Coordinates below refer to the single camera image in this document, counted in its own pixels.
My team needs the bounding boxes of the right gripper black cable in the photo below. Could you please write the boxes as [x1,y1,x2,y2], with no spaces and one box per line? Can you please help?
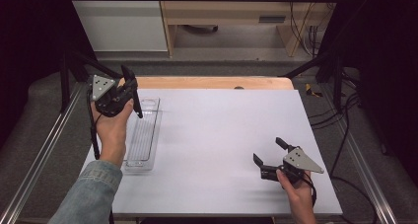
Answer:
[303,172,380,224]

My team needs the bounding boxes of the white table cover sheet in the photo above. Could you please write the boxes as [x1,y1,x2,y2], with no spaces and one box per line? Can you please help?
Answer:
[80,88,344,217]

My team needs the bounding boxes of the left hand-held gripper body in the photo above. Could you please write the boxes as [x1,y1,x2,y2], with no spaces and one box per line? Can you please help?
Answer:
[91,74,138,117]

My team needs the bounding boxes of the person's left hand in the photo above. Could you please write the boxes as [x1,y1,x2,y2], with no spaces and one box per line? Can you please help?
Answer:
[90,98,135,168]

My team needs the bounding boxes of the black curtain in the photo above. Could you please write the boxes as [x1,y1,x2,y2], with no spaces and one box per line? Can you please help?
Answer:
[0,0,97,148]
[317,0,418,178]

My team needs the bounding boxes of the hanging desk cables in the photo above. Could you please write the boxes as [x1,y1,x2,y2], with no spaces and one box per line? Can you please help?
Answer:
[288,0,321,58]

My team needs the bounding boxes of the clear plastic packaging box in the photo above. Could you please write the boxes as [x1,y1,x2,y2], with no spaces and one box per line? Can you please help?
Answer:
[122,97,164,173]

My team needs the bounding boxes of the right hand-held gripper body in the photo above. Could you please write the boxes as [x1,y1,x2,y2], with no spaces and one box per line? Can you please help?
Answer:
[260,146,325,186]

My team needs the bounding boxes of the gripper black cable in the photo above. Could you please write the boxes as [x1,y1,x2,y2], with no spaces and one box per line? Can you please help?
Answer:
[303,172,380,224]
[86,87,102,161]

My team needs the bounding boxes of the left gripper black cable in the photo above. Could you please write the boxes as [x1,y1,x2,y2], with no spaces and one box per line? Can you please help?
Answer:
[86,87,102,161]

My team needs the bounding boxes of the grey desk label plate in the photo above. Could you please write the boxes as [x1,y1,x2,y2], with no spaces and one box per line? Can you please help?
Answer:
[258,15,287,24]

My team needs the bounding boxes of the light wooden desk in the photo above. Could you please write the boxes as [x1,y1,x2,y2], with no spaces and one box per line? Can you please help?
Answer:
[157,0,343,58]

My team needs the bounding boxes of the person's right hand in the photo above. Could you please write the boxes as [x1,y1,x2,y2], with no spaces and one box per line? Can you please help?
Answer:
[275,169,316,214]

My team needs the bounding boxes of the white cabinet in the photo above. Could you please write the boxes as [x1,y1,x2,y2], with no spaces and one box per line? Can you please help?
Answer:
[64,0,170,52]

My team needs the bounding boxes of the black floor cables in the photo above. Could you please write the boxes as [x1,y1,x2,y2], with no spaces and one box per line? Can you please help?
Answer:
[308,70,363,178]

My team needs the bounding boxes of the yellow black striped tape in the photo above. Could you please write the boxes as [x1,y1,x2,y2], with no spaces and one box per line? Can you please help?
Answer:
[305,83,324,99]

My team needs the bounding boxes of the black frame leg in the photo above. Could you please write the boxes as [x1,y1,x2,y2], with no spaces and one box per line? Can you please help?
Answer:
[59,48,126,113]
[278,49,345,113]

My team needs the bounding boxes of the aluminium floor rail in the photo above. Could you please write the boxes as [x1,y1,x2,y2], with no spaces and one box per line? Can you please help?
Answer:
[319,85,399,224]
[0,82,84,224]

